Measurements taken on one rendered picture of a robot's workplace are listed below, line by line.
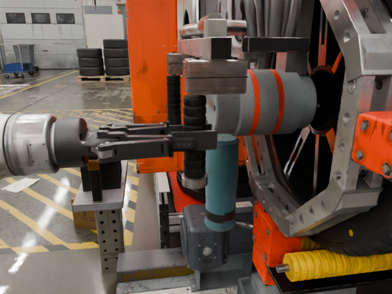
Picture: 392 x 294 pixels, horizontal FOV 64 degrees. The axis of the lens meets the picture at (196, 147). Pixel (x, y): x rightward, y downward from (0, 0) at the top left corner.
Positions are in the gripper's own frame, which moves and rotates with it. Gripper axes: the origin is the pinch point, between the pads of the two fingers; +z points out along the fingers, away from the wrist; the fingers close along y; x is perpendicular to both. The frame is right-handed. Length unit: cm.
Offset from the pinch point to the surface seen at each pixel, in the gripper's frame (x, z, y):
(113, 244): -68, -24, -73
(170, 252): -70, 0, -66
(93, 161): -23, -25, -53
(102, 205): -39, -24, -53
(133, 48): 13, -10, -60
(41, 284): -83, -55, -70
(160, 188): -44, -2, -74
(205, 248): -50, 10, -39
